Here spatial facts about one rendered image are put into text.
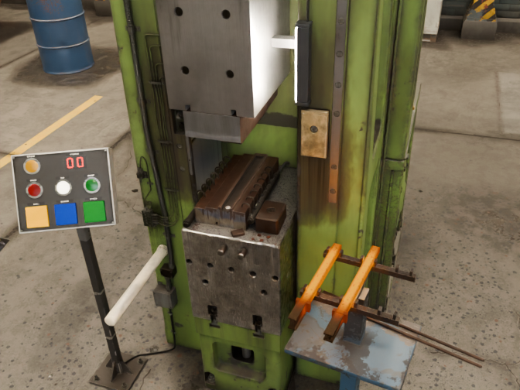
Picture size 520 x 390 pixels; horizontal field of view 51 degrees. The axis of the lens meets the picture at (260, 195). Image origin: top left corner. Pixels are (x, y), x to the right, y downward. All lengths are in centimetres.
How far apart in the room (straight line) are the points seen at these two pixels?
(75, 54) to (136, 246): 343
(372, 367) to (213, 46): 114
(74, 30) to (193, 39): 480
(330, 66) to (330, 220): 58
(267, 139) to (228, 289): 66
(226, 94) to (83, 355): 166
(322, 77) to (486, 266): 197
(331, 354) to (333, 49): 99
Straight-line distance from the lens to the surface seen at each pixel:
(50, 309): 323
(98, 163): 203
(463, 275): 332
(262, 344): 228
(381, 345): 196
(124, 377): 276
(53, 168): 206
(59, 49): 649
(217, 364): 252
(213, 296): 218
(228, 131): 179
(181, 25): 172
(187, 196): 219
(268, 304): 210
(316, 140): 184
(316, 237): 209
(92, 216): 203
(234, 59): 168
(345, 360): 190
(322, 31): 173
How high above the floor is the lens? 210
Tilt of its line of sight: 33 degrees down
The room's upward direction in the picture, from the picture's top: 2 degrees counter-clockwise
